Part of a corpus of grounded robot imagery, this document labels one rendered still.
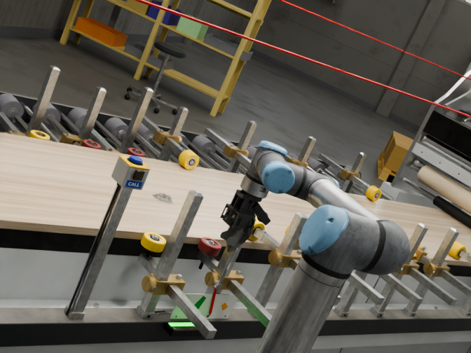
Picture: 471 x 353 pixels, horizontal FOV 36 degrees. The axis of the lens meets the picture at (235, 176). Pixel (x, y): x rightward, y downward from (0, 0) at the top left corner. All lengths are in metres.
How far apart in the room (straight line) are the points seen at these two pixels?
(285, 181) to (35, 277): 0.86
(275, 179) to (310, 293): 0.57
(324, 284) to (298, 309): 0.08
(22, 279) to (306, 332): 1.06
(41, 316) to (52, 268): 0.24
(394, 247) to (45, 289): 1.25
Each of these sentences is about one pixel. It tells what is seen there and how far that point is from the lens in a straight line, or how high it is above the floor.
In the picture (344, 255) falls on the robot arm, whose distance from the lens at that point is 1.54.
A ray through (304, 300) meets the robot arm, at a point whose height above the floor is 1.24.
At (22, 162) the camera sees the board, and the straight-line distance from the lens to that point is 2.68.
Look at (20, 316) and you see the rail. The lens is 2.17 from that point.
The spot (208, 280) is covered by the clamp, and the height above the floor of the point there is 0.84.
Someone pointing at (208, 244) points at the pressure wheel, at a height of 0.91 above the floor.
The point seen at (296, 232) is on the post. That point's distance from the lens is 2.58.
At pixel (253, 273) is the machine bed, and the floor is 0.75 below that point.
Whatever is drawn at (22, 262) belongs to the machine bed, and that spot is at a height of 0.75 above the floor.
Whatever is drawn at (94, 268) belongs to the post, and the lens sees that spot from 2.16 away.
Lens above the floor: 1.83
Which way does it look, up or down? 15 degrees down
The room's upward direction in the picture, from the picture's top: 24 degrees clockwise
